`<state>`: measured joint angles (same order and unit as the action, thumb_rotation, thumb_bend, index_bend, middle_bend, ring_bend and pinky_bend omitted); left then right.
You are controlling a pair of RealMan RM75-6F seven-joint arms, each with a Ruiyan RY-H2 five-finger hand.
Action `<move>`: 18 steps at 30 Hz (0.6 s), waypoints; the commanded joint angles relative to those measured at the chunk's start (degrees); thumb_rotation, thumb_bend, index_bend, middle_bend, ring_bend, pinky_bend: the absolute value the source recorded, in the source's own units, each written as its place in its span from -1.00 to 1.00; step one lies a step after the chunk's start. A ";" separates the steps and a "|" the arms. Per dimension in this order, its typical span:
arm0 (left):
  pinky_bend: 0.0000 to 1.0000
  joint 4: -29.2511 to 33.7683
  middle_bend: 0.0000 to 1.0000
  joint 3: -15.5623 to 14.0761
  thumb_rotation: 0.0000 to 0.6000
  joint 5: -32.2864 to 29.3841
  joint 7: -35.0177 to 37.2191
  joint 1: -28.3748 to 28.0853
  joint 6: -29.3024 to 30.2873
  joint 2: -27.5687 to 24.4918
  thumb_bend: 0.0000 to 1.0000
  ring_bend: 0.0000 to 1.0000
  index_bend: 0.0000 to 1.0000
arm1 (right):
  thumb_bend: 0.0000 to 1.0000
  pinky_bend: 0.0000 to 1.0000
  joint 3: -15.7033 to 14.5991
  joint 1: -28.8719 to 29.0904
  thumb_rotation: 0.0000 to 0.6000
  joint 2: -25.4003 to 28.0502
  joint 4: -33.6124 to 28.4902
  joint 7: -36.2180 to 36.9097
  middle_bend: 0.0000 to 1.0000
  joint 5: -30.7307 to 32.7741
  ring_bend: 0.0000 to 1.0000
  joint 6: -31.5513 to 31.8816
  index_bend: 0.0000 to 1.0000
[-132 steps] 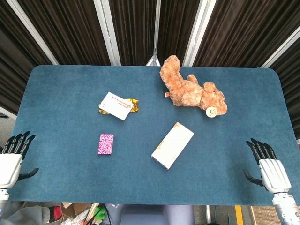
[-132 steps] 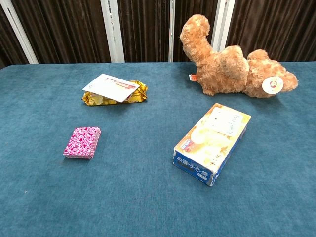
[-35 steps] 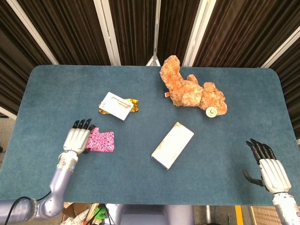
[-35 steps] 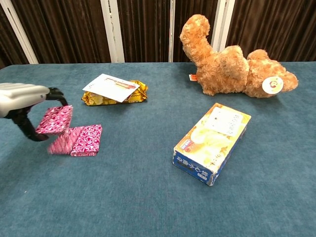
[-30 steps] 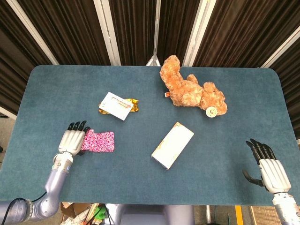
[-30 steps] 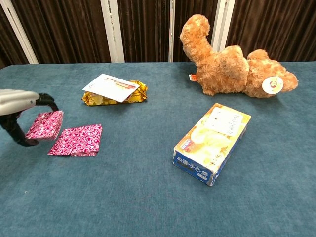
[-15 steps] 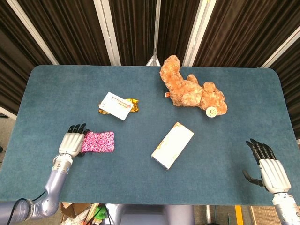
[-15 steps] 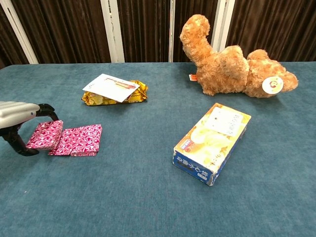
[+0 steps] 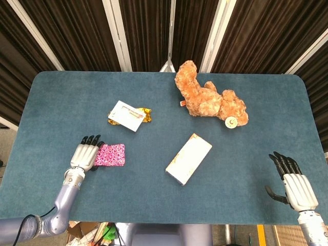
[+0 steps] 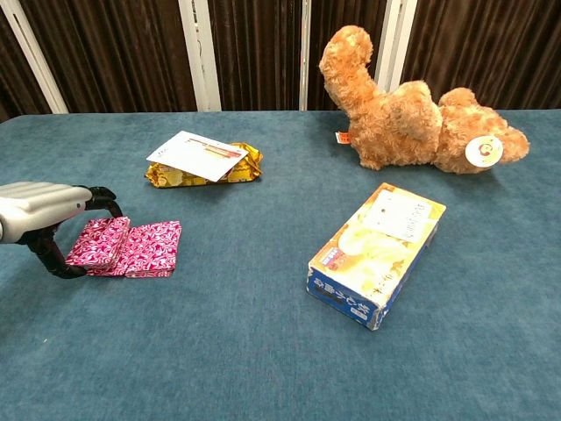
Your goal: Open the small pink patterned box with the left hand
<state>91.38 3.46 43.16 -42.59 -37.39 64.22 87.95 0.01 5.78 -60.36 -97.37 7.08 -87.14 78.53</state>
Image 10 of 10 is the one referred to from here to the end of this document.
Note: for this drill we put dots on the thin white frame post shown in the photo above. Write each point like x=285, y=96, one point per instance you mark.
x=304, y=52

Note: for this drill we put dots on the blue felt table mat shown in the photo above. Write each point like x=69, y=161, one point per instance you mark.
x=219, y=342

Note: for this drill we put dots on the golden snack packet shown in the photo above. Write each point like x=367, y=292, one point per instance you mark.
x=175, y=180

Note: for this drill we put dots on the dark brown curtain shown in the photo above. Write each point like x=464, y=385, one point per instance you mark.
x=127, y=52

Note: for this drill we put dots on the white printed card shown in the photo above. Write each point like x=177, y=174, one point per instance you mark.
x=197, y=153

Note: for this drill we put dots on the round white hang tag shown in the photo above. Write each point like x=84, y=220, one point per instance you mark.
x=483, y=150

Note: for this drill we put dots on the yellow blue cookie box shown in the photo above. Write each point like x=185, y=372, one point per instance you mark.
x=372, y=254

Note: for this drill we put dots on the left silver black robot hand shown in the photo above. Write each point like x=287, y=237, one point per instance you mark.
x=35, y=206

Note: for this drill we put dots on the brown plush teddy bear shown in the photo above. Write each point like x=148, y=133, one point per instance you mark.
x=403, y=118

